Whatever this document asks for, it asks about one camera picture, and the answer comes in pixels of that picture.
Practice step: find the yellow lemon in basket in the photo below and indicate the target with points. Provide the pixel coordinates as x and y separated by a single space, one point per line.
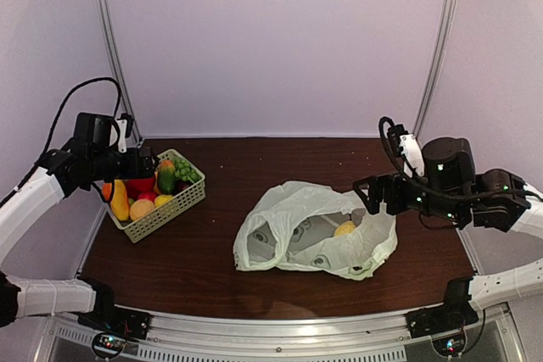
162 199

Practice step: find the yellow lemon in bag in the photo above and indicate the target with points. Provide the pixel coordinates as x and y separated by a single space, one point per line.
344 229

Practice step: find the left aluminium corner post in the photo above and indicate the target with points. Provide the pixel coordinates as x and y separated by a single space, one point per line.
113 55

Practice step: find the orange fruit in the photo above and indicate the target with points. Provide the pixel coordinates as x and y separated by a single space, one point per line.
107 191

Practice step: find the green orange papaya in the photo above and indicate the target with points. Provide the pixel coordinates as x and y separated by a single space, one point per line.
166 177

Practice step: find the orange yellow mango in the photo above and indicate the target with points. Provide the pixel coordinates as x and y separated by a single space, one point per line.
119 203

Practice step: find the beige perforated plastic basket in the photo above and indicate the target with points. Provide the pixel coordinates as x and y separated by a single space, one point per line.
181 202

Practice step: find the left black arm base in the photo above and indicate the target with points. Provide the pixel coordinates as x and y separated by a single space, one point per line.
114 319

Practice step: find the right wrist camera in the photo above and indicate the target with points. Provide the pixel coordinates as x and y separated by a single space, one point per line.
406 147

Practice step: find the aluminium front rail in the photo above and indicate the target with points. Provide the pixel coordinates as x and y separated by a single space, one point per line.
379 337

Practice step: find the right aluminium corner post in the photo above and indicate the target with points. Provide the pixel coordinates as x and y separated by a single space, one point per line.
446 19

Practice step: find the green grapes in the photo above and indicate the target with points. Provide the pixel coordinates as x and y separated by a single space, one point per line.
185 172

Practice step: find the peach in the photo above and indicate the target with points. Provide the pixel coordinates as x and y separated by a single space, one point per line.
140 208

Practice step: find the aluminium corner post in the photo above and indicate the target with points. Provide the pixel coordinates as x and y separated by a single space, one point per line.
446 19
113 55

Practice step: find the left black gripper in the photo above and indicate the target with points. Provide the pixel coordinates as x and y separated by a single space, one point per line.
133 169

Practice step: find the dark red fruit in basket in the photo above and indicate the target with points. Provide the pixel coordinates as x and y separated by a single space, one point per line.
182 185

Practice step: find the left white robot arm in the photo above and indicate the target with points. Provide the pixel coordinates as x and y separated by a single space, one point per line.
48 183

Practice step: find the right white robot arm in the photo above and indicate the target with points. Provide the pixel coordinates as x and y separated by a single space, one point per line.
505 202

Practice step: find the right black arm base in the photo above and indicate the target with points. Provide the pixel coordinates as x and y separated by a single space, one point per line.
454 313

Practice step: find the pale green plastic bag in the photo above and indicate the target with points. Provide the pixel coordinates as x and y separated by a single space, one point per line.
292 225

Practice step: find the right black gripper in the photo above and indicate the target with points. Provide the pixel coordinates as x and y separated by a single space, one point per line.
377 182

